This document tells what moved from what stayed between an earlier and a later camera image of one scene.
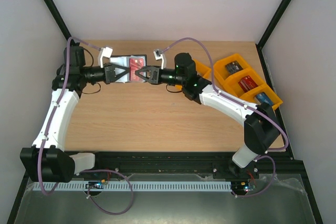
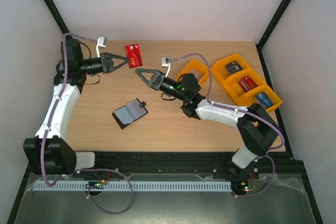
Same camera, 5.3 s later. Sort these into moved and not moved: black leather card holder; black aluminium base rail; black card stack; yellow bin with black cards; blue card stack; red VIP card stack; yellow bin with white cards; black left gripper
Moved: black left gripper; black leather card holder
Not moved: black card stack; blue card stack; red VIP card stack; black aluminium base rail; yellow bin with white cards; yellow bin with black cards
